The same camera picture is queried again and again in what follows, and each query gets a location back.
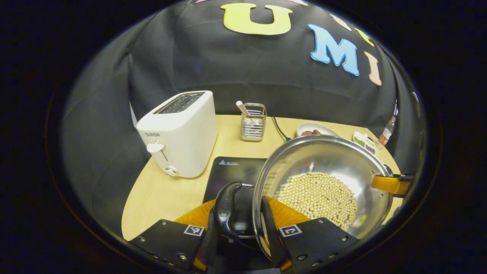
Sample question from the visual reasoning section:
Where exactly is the white toaster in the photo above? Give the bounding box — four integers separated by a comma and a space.
136, 90, 218, 178

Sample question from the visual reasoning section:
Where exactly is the steel pot with black handles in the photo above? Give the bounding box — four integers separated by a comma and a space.
213, 134, 396, 263

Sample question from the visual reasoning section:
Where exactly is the black induction cooktop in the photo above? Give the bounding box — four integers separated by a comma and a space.
203, 157, 268, 236

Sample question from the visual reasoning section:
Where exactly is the black backdrop cloth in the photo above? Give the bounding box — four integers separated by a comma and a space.
61, 0, 427, 238

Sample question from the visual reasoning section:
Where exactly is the clear water bottle red label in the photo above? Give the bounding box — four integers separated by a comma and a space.
379, 116, 396, 147

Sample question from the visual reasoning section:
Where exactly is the pile of soybeans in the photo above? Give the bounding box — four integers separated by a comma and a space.
277, 172, 358, 231

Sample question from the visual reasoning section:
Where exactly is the wire mesh holder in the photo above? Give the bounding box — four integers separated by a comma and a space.
240, 103, 267, 142

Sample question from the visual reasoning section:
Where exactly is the white divided dish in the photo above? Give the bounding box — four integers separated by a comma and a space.
352, 131, 378, 155

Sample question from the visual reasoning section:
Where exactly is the white oval plate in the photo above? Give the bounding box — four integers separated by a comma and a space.
296, 122, 340, 138

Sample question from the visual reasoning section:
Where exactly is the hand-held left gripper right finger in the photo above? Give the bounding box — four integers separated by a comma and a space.
261, 196, 360, 272

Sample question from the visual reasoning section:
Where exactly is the black power cable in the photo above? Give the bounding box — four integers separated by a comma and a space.
271, 116, 291, 142

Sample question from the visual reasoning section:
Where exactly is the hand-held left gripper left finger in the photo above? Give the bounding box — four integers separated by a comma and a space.
129, 200, 217, 272

